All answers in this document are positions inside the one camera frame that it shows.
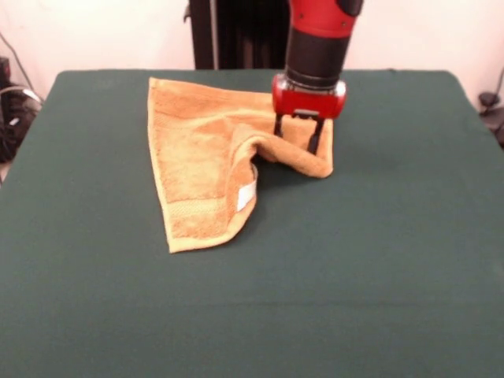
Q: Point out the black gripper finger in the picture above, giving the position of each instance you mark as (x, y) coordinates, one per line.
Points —
(316, 136)
(278, 126)

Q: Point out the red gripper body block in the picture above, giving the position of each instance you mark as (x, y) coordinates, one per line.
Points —
(307, 104)

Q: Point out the tan terry towel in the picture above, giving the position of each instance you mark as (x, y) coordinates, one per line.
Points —
(189, 169)

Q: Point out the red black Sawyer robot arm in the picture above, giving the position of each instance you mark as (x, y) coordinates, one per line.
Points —
(319, 47)

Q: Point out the tall black stand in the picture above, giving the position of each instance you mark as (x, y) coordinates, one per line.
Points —
(244, 39)

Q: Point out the dark green table cloth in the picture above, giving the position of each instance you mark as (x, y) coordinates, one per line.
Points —
(354, 236)

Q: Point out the black stand base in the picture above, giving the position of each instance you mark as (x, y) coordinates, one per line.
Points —
(488, 98)
(12, 126)

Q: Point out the small black box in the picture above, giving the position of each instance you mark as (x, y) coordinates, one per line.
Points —
(4, 71)

